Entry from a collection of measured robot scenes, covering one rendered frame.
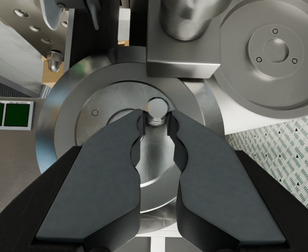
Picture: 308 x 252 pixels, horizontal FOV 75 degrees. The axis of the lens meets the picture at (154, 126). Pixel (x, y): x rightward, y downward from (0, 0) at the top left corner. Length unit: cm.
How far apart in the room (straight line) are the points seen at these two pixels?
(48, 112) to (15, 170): 41
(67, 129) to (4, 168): 44
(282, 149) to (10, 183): 54
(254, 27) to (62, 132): 18
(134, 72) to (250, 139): 25
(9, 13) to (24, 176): 34
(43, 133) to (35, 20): 32
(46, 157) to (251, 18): 21
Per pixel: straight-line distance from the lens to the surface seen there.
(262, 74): 20
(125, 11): 61
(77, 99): 17
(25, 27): 50
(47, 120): 18
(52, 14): 23
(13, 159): 58
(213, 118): 17
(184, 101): 16
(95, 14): 20
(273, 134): 31
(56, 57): 57
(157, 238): 53
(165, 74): 16
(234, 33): 21
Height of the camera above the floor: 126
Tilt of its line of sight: 7 degrees down
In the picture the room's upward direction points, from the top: 178 degrees counter-clockwise
